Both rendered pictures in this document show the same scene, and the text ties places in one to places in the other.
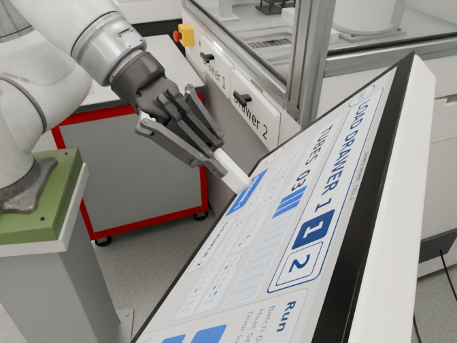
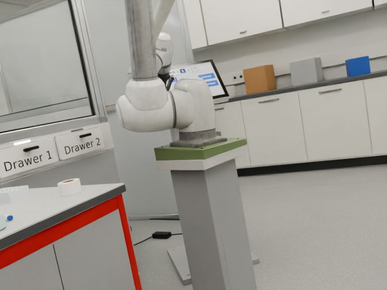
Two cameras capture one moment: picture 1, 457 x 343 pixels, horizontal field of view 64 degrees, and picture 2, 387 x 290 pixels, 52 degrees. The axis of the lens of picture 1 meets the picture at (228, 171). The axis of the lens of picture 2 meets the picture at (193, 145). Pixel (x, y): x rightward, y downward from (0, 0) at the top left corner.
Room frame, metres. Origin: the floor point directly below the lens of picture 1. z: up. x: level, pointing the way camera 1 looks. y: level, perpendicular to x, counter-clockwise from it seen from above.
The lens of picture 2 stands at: (1.70, 1.78, 1.00)
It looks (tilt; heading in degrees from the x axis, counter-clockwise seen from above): 7 degrees down; 231
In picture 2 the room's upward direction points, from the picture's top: 10 degrees counter-clockwise
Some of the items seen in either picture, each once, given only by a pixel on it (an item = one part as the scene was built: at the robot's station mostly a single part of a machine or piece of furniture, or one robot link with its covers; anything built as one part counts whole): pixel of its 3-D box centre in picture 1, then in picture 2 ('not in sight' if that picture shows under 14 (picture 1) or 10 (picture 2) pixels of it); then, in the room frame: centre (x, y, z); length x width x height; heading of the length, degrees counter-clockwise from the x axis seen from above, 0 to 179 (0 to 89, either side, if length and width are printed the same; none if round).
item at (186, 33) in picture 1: (185, 35); not in sight; (1.51, 0.17, 0.88); 0.07 x 0.05 x 0.07; 20
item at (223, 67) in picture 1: (215, 65); (27, 156); (1.20, 0.04, 0.87); 0.29 x 0.02 x 0.11; 20
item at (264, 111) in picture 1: (252, 107); (81, 142); (0.91, -0.07, 0.87); 0.29 x 0.02 x 0.11; 20
